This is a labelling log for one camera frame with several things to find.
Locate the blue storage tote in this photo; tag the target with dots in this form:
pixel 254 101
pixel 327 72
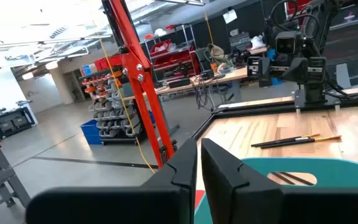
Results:
pixel 90 133

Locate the black electronics box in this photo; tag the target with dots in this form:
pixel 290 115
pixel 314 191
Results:
pixel 179 83

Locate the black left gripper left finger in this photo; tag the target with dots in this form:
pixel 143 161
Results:
pixel 120 205

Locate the black paintbrush gold ferrule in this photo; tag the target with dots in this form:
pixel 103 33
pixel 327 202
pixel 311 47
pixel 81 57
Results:
pixel 275 142

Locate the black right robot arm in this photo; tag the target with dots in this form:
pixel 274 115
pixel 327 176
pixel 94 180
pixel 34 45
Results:
pixel 314 91

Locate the red desk lamp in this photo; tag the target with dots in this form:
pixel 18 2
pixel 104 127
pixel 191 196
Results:
pixel 135 62

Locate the black tool cabinet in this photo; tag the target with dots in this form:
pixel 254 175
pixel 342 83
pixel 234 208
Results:
pixel 11 123

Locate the black paintbrush silver ferrule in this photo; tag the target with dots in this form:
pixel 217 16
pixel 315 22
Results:
pixel 304 139

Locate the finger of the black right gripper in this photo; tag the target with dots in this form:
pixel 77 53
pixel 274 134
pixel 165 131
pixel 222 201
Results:
pixel 265 73
pixel 300 71

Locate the black paintbrush orange bristles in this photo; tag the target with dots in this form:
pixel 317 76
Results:
pixel 328 138

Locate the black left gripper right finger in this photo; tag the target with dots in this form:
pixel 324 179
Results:
pixel 259 205

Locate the parts bin rack cart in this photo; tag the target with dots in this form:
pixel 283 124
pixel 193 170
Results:
pixel 110 102

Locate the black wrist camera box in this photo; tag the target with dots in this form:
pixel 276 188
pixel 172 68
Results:
pixel 287 43

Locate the black aluminium table frame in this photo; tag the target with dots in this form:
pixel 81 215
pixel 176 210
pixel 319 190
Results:
pixel 259 109

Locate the grey mesh office chair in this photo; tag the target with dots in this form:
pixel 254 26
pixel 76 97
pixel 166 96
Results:
pixel 346 53

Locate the teal plastic caddy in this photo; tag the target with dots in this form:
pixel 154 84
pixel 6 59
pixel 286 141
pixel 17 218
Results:
pixel 337 168

